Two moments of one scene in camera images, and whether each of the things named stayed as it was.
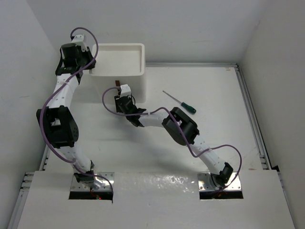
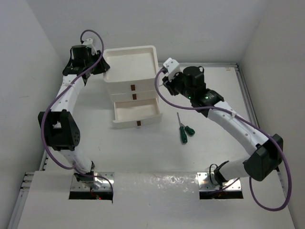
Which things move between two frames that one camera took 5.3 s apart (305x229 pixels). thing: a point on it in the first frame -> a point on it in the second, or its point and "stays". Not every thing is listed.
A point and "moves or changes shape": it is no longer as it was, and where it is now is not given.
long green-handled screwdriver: [188, 107] -> [164, 83]
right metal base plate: [206, 183] stays
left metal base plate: [76, 186] stays
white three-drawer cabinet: [125, 62] moves or changes shape
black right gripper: [119, 108] -> [169, 83]
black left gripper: [87, 54] -> [103, 67]
